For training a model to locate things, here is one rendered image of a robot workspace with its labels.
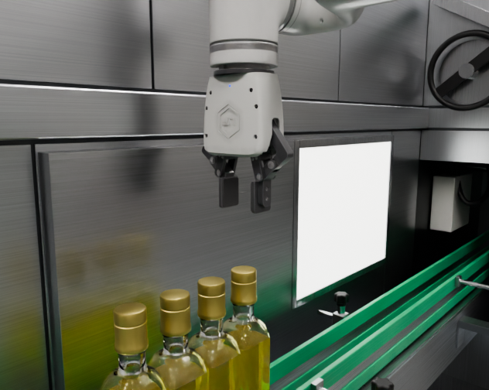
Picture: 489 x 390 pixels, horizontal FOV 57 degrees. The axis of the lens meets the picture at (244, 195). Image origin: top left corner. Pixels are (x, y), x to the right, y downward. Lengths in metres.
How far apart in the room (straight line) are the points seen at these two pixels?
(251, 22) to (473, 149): 1.00
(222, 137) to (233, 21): 0.13
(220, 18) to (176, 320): 0.35
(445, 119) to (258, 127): 0.99
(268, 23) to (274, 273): 0.48
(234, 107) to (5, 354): 0.40
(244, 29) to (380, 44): 0.72
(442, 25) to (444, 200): 0.54
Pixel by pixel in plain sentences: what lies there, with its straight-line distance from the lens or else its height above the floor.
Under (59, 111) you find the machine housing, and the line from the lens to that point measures 0.58.
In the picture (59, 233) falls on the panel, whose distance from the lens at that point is 0.58.
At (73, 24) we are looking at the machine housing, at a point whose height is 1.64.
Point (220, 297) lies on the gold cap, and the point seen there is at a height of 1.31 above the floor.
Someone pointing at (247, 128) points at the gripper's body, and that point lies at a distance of 0.54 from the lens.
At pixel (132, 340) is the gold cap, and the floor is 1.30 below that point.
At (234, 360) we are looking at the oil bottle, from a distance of 0.60.
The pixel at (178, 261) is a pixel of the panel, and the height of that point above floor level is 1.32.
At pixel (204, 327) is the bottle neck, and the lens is 0.58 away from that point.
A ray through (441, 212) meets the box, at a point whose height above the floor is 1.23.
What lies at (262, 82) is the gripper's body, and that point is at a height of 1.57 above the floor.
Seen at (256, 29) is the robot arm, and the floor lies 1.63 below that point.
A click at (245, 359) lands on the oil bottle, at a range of 0.62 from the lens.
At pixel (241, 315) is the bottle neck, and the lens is 0.61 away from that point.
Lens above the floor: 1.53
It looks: 9 degrees down
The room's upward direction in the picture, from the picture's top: straight up
